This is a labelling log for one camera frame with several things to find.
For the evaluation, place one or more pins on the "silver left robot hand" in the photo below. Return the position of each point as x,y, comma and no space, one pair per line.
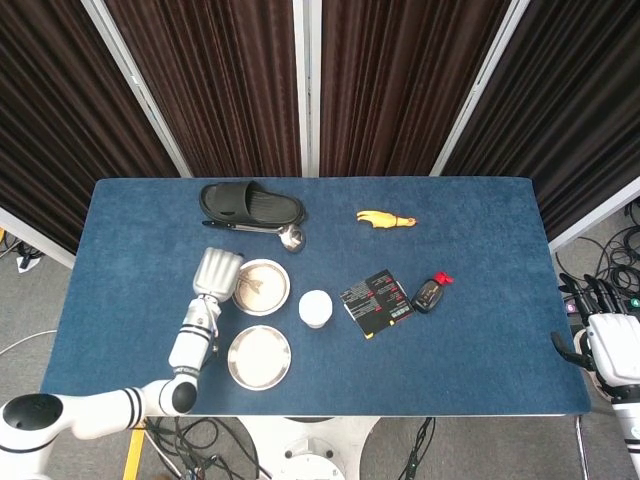
216,272

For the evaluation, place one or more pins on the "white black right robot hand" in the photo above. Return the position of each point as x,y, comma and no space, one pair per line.
615,345

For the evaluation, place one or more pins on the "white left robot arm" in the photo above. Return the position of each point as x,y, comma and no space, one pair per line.
190,345

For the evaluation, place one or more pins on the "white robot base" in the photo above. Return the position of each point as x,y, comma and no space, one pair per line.
310,450

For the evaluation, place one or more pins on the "steel bowl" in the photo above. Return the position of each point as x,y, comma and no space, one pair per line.
282,295

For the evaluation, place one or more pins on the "round metal bowl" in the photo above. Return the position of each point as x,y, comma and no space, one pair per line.
260,357

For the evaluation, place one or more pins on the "white paper cup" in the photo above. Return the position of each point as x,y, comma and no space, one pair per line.
315,307

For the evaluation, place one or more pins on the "power strip with lights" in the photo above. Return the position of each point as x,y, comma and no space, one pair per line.
572,307

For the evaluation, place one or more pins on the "black rubber slipper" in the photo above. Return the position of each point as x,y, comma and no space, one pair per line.
225,200

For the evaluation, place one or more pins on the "black printed leaflet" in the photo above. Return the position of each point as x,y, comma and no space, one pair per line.
377,305

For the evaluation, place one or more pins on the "blue table cloth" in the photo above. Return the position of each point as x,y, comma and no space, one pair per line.
450,370

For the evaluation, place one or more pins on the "yellow rubber chicken toy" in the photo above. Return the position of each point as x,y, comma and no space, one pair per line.
382,220

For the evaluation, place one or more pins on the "dark brown pleated curtain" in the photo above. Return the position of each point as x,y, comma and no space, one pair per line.
575,110
400,85
55,125
220,85

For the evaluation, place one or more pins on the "soy sauce bottle red cap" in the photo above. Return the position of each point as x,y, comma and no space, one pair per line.
427,297

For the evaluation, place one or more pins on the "white partition base rail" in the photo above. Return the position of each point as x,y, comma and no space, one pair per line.
35,235
595,220

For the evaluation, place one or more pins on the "white partition frame post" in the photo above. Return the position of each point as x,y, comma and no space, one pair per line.
137,85
480,85
306,85

